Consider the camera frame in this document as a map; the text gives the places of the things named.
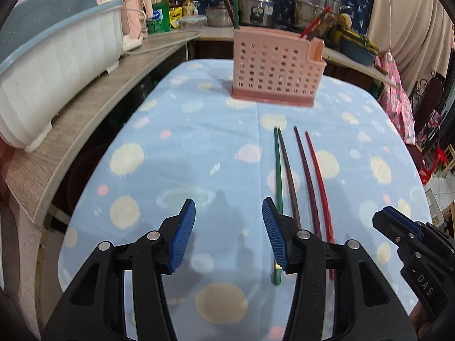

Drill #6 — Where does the steel pressure cooker pot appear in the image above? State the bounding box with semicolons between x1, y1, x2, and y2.
238;0;280;29

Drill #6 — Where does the green detergent bottle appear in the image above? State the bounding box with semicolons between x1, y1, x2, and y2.
146;0;171;35

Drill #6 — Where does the maroon twisted chopstick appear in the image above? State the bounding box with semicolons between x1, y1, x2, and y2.
293;126;323;241

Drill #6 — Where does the brown chopstick gold band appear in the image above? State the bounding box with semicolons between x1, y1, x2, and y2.
277;127;303;233

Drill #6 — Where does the pink floral cloth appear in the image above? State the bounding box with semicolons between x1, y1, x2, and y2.
377;53;416;144

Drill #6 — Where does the white dish drainer blue lid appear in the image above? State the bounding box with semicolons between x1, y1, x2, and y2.
0;0;126;153

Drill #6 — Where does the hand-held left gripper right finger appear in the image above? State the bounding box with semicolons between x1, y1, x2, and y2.
262;196;416;341

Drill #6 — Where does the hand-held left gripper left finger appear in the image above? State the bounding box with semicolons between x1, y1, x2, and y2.
44;198;197;341

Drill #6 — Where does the red plastic stool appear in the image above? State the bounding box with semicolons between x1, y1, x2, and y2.
419;147;446;178

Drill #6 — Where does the beige curtain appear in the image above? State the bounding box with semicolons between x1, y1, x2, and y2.
345;0;455;93

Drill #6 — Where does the bright red twisted chopstick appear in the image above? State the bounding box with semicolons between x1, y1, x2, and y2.
305;131;337;280
301;6;332;39

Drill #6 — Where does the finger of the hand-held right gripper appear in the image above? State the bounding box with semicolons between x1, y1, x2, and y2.
383;206;455;251
372;210;422;256

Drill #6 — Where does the small steel pot with lid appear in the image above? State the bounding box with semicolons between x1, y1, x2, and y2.
206;2;233;27

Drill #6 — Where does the grey wooden counter shelf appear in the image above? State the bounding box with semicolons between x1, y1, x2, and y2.
7;25;399;221

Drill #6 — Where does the clear plastic food container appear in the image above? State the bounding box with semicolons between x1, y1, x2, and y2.
178;15;207;30

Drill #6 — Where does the white pull cord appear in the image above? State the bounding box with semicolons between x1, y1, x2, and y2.
383;0;393;61

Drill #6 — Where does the dark blue tray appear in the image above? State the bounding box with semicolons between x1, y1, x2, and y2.
339;30;380;65

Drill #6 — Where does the pink perforated utensil holder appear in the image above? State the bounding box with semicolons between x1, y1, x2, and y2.
231;26;327;108

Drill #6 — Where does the pink electric kettle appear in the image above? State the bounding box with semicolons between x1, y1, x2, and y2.
121;0;153;48

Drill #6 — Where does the blue planet print tablecloth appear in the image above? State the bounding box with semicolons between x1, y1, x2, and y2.
59;60;438;341

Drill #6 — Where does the large steel steamer pot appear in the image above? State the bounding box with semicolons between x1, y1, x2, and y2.
292;0;351;31

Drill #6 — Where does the black metal chair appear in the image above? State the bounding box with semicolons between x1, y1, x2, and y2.
409;71;455;171

